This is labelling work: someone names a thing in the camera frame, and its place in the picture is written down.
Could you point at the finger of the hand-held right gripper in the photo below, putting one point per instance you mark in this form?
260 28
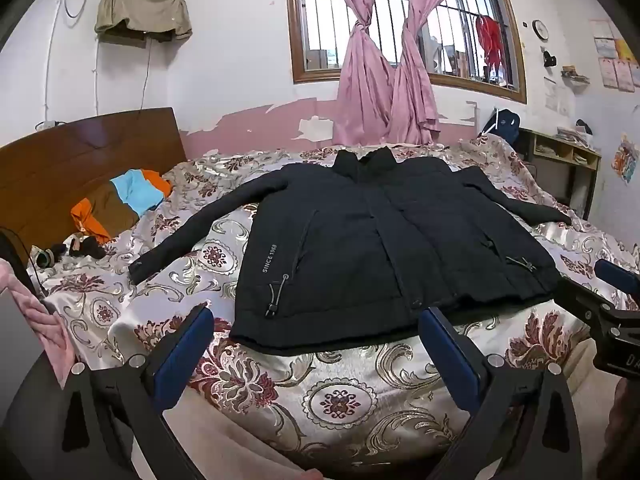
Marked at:
580 300
614 273

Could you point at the person's right forearm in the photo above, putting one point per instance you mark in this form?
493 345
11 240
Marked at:
625 435

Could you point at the wooden desk shelf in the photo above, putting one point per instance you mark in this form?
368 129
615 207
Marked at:
550 151

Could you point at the white wall calendar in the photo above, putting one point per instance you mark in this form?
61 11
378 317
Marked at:
557 96

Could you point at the covered wall air conditioner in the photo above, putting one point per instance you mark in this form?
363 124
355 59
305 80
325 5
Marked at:
140 7

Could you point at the red hanging garment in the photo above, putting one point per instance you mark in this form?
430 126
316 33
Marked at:
489 40

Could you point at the wooden framed barred window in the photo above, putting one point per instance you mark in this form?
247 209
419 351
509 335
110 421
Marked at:
320 20

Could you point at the round wall clock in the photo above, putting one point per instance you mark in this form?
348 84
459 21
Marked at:
540 29

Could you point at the pink cloth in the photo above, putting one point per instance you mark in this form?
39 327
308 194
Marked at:
47 322

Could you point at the colourful wall sticker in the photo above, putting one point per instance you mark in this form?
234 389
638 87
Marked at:
626 157

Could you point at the small wall shelf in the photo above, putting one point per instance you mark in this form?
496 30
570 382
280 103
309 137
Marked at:
575 74

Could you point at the white power strip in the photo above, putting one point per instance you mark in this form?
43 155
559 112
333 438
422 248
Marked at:
48 124

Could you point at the orange brown blue pillow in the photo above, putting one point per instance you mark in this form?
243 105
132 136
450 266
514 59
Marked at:
115 200

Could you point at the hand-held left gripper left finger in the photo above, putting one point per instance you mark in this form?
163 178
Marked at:
182 355

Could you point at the group of wall certificates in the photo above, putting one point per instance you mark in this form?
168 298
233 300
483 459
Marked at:
617 67

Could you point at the floral satin bedspread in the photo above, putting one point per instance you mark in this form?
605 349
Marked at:
340 400

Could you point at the wooden headboard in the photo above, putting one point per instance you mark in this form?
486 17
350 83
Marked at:
60 170

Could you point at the pink curtain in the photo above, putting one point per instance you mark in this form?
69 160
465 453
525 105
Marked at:
415 80
362 75

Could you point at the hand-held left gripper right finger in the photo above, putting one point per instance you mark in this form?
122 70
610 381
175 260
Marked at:
447 355

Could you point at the black wall-mounted item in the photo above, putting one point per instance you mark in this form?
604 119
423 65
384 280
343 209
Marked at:
549 58

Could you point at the blue backpack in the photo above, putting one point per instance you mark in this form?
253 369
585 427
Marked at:
505 127

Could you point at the black padded jacket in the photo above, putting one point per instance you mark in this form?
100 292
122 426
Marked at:
350 240

